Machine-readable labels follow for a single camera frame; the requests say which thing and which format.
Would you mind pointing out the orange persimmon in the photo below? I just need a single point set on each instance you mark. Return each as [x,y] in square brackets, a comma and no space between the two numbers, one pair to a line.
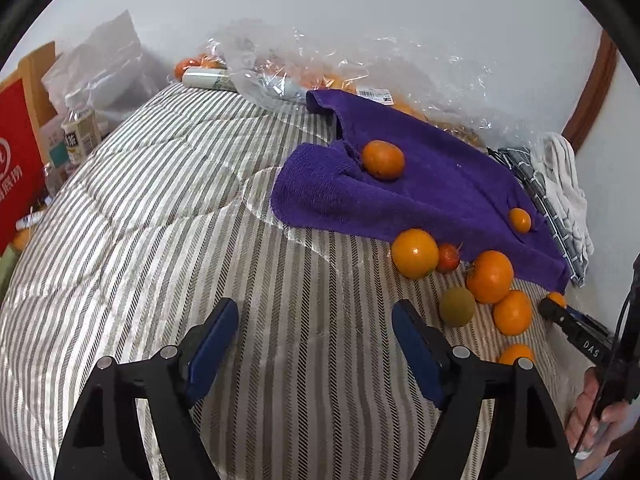
[490,276]

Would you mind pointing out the orange tomato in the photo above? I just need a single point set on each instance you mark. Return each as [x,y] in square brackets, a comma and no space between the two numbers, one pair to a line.
[186,67]

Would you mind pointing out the labelled plastic bottle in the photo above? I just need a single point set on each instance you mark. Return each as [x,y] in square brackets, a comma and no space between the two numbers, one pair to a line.
[77,132]

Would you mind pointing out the white cloth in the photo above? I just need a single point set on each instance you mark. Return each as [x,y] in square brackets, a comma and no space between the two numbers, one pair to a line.
[562,175]

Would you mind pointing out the green round fruit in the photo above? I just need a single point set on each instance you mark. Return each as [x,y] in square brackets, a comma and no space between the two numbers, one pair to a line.
[457,306]

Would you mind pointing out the white cylindrical roll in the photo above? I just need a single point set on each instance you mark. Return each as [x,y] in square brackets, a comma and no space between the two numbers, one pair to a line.
[207,79]

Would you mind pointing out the translucent plastic bag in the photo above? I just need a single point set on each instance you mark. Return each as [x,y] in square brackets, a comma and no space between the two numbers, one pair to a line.
[100,70]

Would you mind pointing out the medium orange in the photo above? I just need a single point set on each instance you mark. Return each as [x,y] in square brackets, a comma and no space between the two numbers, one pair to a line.
[383,160]

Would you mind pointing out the purple towel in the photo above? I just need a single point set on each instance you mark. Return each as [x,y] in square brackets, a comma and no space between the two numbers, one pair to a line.
[425,175]

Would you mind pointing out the white tube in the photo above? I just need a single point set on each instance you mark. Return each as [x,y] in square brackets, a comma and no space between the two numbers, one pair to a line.
[27,220]

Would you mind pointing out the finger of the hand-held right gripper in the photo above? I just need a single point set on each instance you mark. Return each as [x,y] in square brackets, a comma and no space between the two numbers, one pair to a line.
[567,319]

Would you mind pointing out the person's right hand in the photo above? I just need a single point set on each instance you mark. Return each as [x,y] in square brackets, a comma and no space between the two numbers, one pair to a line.
[585,420]

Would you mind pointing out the grey checkered cloth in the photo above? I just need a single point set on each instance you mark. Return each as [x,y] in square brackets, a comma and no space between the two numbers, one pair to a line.
[550,210]

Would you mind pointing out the small clear bottle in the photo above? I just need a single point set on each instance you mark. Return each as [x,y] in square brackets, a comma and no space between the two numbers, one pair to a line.
[52,177]

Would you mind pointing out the red cardboard box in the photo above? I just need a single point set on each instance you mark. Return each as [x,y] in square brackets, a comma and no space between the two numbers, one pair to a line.
[17,160]

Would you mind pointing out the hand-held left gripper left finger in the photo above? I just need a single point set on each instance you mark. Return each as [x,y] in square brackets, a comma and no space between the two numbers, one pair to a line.
[215,345]

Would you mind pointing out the large orange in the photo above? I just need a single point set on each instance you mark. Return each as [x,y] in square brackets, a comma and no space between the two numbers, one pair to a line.
[415,253]

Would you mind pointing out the clear plastic bag of oranges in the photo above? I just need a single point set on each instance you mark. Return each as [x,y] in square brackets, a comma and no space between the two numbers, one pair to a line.
[325,60]

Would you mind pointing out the small red tomato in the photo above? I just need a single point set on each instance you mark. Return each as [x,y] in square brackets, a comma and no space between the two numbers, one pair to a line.
[448,257]

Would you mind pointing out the brown wooden frame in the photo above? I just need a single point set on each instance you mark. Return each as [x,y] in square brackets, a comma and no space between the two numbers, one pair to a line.
[595,90]

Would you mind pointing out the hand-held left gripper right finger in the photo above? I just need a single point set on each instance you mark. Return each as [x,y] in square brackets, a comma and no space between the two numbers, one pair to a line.
[415,345]

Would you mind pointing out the small orange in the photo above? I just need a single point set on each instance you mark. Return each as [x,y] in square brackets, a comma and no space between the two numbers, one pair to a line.
[515,352]
[520,220]
[557,299]
[513,312]

